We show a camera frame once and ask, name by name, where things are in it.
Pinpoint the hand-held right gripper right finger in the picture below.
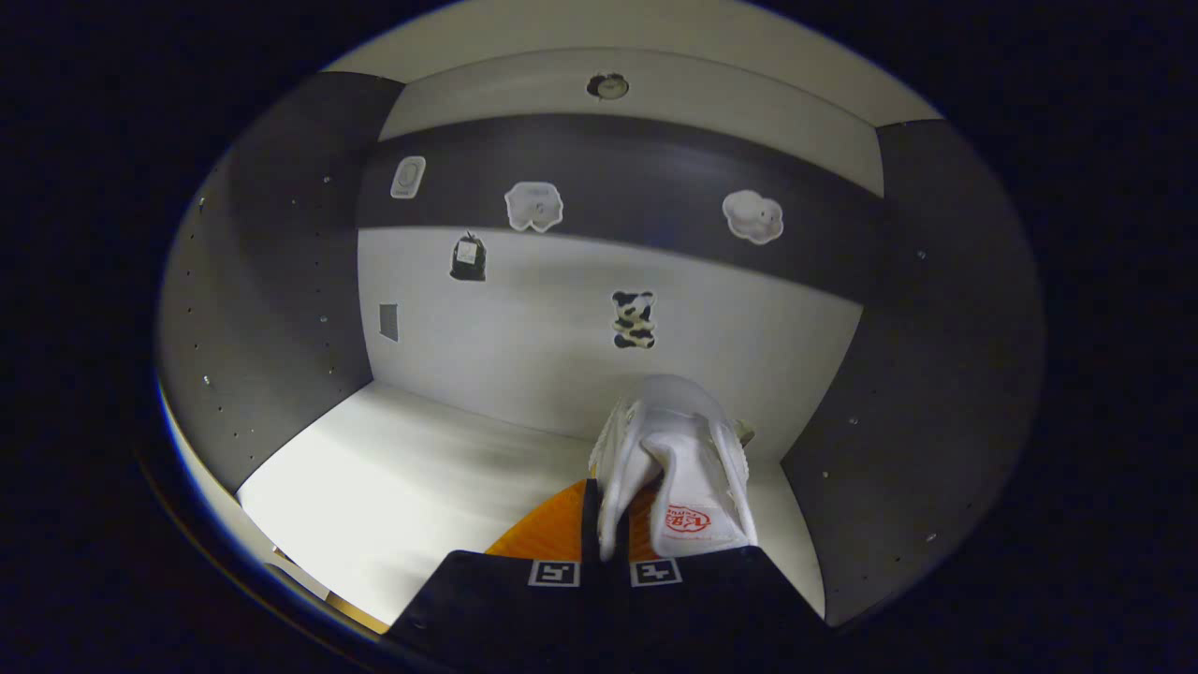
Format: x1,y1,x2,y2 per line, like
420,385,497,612
606,482,832,670

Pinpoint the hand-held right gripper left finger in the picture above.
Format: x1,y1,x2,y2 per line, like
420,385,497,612
388,479,607,670

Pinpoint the white canvas shoe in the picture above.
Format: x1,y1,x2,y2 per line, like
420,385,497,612
590,374,759,563

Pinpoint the white shoe cabinet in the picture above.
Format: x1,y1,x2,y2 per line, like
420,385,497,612
157,0,1045,647

